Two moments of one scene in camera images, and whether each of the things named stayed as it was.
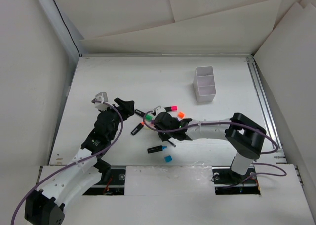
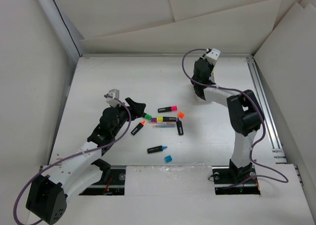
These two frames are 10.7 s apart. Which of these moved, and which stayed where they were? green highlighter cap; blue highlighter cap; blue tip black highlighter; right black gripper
Moved: right black gripper
Stayed: green highlighter cap; blue highlighter cap; blue tip black highlighter
